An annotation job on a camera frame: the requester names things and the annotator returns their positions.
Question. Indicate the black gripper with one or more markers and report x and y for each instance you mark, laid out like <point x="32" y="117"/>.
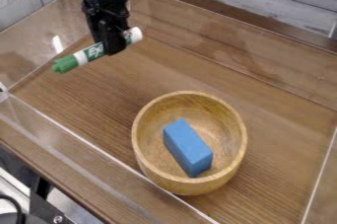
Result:
<point x="107" y="20"/>

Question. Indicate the green Expo marker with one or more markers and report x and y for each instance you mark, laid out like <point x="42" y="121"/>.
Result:
<point x="91" y="53"/>

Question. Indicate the brown wooden bowl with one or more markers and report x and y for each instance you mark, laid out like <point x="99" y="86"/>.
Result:
<point x="220" y="126"/>

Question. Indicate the clear acrylic tray walls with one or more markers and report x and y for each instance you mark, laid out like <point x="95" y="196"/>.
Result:
<point x="67" y="122"/>

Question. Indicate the blue rectangular block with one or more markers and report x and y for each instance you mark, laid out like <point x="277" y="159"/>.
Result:
<point x="190" y="149"/>

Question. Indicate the black metal table bracket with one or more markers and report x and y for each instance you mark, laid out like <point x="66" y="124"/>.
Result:
<point x="40" y="207"/>

